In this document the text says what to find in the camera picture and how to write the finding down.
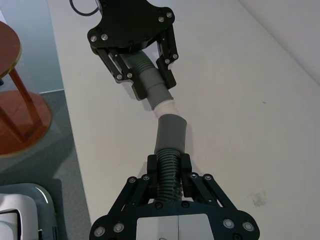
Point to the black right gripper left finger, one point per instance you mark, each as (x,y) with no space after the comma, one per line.
(140,190)

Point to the white plastic tube connector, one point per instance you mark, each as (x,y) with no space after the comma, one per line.
(166,108)

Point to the brown round side table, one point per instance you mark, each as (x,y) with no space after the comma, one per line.
(22,122)

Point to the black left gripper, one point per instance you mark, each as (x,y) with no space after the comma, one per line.
(130,25)

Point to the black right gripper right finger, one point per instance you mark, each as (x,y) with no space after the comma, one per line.
(200,190)

